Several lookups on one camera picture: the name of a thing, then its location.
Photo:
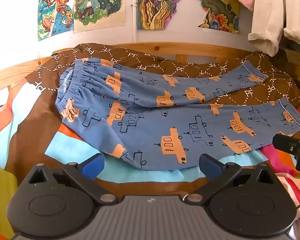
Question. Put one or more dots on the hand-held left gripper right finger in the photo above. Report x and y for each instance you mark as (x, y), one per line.
(210, 168)

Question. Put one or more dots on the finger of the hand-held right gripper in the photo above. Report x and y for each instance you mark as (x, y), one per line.
(283, 143)

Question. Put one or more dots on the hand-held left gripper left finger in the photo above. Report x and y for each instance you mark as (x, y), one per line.
(93, 167)

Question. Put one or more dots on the blue pants with orange cars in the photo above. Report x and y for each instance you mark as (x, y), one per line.
(150, 120)

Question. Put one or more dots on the red striped cloth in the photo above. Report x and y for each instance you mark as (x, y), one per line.
(296, 192)

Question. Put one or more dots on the brown patterned colourful bedsheet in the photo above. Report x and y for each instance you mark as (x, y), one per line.
(35, 130)

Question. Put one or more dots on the white hanging garment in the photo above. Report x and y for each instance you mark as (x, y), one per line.
(267, 12)

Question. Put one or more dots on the wooden bed frame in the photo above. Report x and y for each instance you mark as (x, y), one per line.
(5, 77)

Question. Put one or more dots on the orange-haired figure wall poster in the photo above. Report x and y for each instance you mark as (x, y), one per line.
(55, 10)

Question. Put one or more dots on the blonde figure wall poster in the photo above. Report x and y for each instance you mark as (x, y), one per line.
(97, 5)

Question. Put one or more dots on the white wall pipe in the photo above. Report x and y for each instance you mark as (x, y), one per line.
(134, 10)

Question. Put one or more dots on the torn colourful wall poster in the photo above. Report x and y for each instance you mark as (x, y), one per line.
(162, 7)

